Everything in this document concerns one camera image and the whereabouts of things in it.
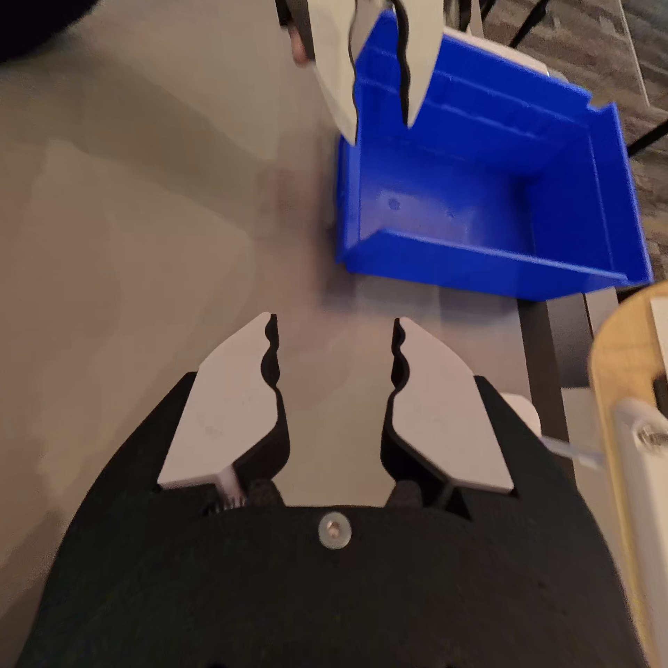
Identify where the person's left hand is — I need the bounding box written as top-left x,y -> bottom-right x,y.
289,23 -> 315,67

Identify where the blue plastic bin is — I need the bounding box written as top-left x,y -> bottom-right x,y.
334,9 -> 655,303

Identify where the printed instruction sheet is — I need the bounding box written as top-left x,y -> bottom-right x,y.
649,295 -> 668,368

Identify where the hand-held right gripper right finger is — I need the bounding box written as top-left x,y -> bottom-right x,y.
380,317 -> 516,496

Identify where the wooden rimmed document board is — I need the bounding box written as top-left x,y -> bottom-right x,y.
587,281 -> 668,668

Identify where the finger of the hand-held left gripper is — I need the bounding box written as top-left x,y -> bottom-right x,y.
305,0 -> 389,148
390,0 -> 445,129

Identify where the person's black clothing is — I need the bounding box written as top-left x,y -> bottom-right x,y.
0,0 -> 108,61

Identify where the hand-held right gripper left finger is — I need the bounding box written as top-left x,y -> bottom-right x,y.
157,312 -> 290,506

